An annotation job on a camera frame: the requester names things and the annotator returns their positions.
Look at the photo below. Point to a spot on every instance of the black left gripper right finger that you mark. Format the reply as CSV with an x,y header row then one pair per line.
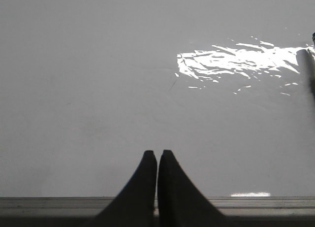
x,y
180,203

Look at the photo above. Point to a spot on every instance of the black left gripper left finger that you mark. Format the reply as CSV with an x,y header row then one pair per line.
x,y
134,205

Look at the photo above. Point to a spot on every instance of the white whiteboard with aluminium frame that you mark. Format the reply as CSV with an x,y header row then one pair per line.
x,y
86,86

